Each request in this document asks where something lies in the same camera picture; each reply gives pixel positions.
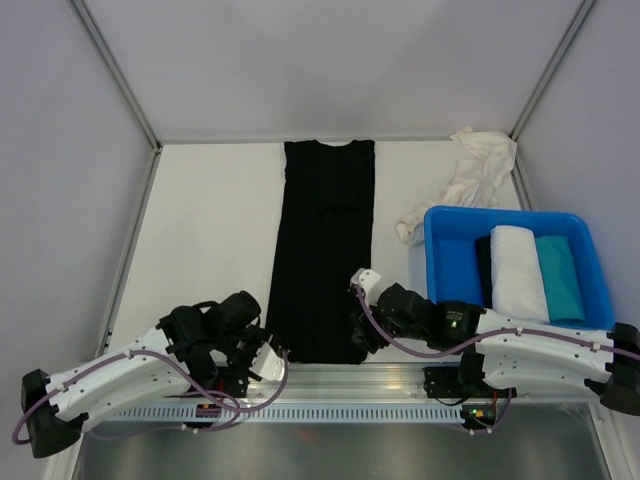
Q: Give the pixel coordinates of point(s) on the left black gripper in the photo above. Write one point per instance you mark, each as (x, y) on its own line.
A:
(261, 336)

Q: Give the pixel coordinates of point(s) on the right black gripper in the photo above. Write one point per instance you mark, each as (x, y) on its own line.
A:
(361, 327)

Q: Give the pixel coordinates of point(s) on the black t-shirt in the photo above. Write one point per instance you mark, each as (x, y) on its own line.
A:
(324, 237)
(484, 266)

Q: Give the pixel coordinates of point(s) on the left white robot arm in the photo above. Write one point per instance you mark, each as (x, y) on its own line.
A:
(210, 348)

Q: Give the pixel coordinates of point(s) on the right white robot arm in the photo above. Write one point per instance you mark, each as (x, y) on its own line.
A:
(501, 352)

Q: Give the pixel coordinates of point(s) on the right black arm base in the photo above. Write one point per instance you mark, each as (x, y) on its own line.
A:
(453, 386)

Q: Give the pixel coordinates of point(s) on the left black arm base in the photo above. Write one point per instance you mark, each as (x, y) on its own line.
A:
(232, 381)

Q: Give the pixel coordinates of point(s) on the blue plastic bin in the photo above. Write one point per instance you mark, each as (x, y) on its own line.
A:
(452, 272)

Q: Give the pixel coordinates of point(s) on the rolled black t-shirt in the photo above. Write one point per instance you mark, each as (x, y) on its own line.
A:
(484, 266)

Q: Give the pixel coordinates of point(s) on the rolled white t-shirt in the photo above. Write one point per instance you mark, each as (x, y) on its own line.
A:
(517, 283)

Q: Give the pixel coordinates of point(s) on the rolled teal t-shirt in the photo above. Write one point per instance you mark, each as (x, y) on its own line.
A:
(559, 275)

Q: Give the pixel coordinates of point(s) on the crumpled cream t-shirt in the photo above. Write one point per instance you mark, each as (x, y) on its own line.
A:
(488, 161)

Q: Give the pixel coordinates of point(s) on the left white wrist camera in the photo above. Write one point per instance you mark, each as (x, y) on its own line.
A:
(268, 363)

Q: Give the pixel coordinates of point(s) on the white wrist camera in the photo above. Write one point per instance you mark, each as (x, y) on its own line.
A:
(367, 280)
(268, 363)

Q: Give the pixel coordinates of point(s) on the aluminium mounting rail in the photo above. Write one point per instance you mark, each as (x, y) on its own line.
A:
(396, 382)

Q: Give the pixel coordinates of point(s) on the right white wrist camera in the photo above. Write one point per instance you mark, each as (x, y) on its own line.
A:
(367, 280)

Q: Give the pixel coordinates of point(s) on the slotted white cable duct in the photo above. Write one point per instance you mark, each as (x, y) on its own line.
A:
(173, 412)

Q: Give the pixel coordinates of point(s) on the left aluminium frame post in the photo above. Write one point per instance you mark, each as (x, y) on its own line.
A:
(82, 12)

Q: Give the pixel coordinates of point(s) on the aluminium frame post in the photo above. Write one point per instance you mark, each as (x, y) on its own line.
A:
(553, 65)
(82, 12)

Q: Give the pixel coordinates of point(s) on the right aluminium frame post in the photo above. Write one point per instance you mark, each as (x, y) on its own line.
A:
(553, 65)

